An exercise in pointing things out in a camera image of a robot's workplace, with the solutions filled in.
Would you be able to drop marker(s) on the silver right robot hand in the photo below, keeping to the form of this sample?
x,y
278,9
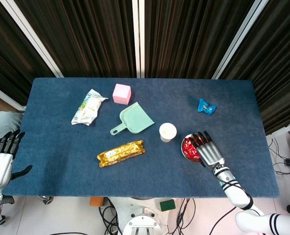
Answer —
x,y
210,153

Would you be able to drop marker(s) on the red candy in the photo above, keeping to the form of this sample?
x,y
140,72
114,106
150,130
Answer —
x,y
188,142
185,147
191,153
195,159

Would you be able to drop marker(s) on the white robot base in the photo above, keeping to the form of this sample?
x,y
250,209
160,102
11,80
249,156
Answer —
x,y
142,222

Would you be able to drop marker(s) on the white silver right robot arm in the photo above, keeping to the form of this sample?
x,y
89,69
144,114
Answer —
x,y
238,195

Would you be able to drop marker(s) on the silver metal plate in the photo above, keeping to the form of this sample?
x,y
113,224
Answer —
x,y
186,139

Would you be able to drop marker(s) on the blue snack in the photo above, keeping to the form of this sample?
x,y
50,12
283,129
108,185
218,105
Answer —
x,y
206,107

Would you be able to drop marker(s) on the white paper cup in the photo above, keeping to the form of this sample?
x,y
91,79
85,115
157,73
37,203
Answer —
x,y
167,131

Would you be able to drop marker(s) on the grey blue trouser leg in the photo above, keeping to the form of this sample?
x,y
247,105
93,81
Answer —
x,y
3,124

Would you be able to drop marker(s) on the grey caster wheel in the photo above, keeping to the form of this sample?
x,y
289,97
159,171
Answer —
x,y
46,200

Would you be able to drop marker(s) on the blue felt table cloth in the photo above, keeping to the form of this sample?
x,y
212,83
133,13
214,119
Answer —
x,y
61,171

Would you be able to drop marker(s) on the dark green box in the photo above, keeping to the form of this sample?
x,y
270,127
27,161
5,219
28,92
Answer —
x,y
167,205

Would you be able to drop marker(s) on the black power adapter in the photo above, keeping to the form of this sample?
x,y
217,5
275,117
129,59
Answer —
x,y
289,162

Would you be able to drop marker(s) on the mint green dustpan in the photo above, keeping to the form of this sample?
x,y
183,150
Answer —
x,y
135,120

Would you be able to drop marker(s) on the gold biscuit package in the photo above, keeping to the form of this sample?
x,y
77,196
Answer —
x,y
121,153

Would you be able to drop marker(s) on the orange box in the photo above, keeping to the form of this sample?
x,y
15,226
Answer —
x,y
96,202

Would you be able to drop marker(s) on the pink cube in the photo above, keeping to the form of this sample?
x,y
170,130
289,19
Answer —
x,y
121,95

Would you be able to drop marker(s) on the white green snack bag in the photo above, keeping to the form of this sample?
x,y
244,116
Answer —
x,y
88,109

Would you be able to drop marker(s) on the dark pleated curtain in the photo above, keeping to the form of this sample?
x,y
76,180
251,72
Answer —
x,y
282,61
86,36
3,49
184,36

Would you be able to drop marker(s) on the white frame post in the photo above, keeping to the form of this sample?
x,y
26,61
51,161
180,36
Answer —
x,y
5,96
135,36
241,36
31,36
284,128

